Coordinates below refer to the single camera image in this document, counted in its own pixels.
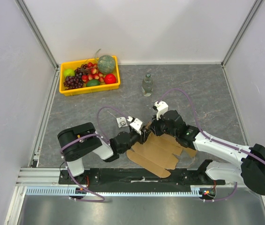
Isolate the brown cardboard box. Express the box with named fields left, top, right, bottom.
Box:
left=126, top=133, right=197, bottom=178

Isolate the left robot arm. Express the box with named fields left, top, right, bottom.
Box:
left=57, top=122, right=151, bottom=184

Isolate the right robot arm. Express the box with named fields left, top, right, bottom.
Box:
left=150, top=110, right=265, bottom=195

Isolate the small white packet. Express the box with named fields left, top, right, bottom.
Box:
left=116, top=117, right=128, bottom=128

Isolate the clear glass bottle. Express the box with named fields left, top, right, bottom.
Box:
left=142, top=74, right=153, bottom=97

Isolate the yellow plastic fruit bin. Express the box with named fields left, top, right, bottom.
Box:
left=59, top=56, right=121, bottom=96

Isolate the red tomato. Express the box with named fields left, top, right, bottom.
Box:
left=104, top=74, right=117, bottom=84

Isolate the green avocado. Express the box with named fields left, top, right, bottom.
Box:
left=86, top=79, right=100, bottom=87

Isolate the green netted melon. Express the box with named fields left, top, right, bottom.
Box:
left=98, top=55, right=116, bottom=74

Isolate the dark purple grape bunch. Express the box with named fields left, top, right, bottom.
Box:
left=63, top=75, right=83, bottom=90

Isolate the green apple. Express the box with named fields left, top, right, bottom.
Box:
left=63, top=68, right=76, bottom=78

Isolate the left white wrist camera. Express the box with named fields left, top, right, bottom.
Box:
left=127, top=116, right=144, bottom=135

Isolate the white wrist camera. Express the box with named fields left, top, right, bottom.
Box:
left=127, top=116, right=144, bottom=135
left=153, top=101, right=168, bottom=120

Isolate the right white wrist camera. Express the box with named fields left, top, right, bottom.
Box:
left=153, top=101, right=168, bottom=120

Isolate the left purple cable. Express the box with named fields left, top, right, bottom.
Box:
left=61, top=106, right=123, bottom=202

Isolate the purple cable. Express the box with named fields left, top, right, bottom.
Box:
left=61, top=106, right=123, bottom=202
left=160, top=88, right=265, bottom=202

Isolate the slotted cable duct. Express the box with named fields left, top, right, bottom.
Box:
left=25, top=186, right=206, bottom=197

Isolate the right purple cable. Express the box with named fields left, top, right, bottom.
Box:
left=160, top=88, right=265, bottom=202

